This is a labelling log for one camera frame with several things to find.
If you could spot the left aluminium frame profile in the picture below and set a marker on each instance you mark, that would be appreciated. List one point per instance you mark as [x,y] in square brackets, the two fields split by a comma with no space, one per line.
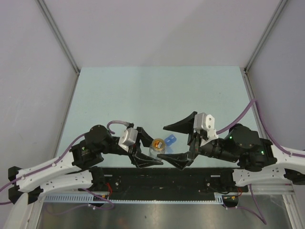
[58,35]

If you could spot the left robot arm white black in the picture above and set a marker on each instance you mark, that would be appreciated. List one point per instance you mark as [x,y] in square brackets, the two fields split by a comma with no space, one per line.
[77,167]

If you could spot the white slotted cable duct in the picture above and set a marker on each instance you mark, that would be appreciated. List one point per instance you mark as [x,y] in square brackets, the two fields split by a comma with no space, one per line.
[86,198]

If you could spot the clear glass pill bottle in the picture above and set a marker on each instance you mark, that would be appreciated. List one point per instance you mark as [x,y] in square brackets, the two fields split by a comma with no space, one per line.
[157,147]

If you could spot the blue plastic pill organizer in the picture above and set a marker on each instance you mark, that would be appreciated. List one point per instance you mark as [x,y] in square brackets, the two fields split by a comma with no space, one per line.
[170,140]

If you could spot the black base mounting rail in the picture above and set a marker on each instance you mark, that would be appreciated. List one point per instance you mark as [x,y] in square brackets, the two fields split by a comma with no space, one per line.
[164,183]

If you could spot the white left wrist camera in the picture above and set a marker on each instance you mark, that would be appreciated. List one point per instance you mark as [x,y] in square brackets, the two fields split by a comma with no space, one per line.
[128,138]

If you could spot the grey aluminium corner profile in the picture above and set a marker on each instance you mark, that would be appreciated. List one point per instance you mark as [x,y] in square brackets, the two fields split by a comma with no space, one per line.
[281,6]

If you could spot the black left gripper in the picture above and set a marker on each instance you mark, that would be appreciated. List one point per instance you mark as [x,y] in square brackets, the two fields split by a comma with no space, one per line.
[141,161]

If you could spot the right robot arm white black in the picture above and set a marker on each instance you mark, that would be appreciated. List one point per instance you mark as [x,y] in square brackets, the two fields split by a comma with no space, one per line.
[258,159]

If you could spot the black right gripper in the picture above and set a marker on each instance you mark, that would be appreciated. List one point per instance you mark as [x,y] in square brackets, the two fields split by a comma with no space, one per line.
[185,125]

